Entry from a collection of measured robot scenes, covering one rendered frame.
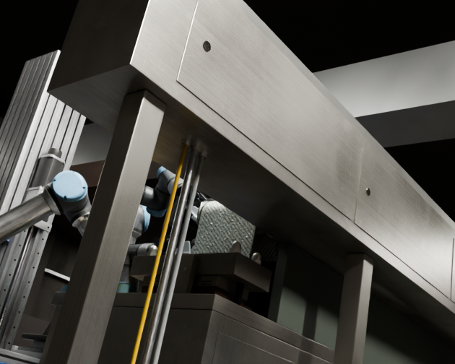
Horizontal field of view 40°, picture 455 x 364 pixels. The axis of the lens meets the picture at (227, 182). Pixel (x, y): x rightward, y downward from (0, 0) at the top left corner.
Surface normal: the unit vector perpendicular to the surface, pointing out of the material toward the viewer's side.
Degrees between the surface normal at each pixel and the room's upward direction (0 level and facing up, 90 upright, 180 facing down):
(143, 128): 90
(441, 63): 90
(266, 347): 90
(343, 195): 90
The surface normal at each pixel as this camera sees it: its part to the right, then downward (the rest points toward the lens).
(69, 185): 0.26, -0.42
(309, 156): 0.77, -0.11
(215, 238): -0.61, -0.42
